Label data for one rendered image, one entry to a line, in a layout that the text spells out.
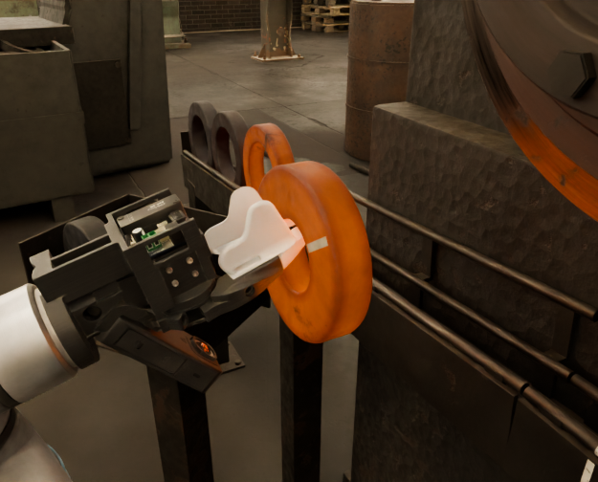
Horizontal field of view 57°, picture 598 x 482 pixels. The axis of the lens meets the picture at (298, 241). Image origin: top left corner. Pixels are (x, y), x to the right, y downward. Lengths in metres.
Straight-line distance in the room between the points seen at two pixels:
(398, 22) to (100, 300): 2.86
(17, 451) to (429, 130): 0.54
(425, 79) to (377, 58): 2.41
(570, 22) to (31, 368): 0.38
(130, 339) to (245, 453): 1.01
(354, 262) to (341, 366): 1.25
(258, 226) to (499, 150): 0.31
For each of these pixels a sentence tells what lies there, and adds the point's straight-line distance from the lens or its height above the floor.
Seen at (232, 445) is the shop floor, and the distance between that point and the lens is 1.44.
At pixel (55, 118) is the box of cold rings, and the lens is 2.60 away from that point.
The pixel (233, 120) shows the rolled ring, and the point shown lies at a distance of 1.14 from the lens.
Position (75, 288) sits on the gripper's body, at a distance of 0.41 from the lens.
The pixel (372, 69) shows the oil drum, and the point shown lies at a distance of 3.22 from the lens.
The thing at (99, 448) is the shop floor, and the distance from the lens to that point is 1.51.
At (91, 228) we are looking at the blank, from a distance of 0.75.
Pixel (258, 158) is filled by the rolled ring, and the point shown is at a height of 0.71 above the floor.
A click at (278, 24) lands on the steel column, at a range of 7.36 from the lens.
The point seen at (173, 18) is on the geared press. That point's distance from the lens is 8.61.
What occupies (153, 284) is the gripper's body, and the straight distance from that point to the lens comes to 0.40.
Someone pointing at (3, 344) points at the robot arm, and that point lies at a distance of 0.41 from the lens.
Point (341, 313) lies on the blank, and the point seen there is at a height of 0.81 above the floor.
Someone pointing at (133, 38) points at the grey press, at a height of 0.72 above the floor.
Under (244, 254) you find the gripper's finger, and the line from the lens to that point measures 0.42.
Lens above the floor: 1.04
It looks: 26 degrees down
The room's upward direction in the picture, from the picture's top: straight up
